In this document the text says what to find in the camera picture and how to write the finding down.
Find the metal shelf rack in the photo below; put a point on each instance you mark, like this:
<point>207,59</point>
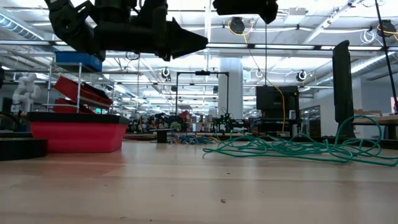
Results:
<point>79,87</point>

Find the black tall stand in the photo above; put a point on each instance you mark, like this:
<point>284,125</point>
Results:
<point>343,93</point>

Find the black vertical pole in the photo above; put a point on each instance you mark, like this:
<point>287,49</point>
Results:
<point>265,56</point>

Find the black monitor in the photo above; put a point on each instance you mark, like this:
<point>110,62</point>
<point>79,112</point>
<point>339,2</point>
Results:
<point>273,98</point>

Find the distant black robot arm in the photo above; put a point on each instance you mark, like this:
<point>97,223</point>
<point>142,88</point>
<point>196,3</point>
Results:
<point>227,123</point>

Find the red storage bin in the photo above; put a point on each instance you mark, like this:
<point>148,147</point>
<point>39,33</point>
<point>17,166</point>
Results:
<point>62,107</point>
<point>71,88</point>

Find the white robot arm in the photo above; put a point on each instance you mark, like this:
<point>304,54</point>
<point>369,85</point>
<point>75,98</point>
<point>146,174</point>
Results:
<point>26,90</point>

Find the black gantry frame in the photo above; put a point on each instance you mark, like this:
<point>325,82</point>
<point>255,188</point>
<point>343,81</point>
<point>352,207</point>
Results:
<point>202,73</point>

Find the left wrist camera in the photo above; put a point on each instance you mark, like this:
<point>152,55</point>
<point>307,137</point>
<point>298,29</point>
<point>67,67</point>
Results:
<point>152,7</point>

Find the white building column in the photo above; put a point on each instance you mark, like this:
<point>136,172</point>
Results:
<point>231,81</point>

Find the wooden workbench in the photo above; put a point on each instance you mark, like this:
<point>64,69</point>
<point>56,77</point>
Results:
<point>376,120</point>

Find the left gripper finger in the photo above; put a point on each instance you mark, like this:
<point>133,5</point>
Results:
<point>186,40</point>

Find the ceiling light strip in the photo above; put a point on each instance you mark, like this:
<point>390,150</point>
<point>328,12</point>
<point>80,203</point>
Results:
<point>280,46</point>

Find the red and black box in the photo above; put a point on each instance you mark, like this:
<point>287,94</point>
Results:
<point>77,137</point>

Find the white ceiling box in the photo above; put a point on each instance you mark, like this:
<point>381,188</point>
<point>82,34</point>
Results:
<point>295,15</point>

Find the black thin pole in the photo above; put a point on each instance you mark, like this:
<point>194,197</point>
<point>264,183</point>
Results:
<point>387,53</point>

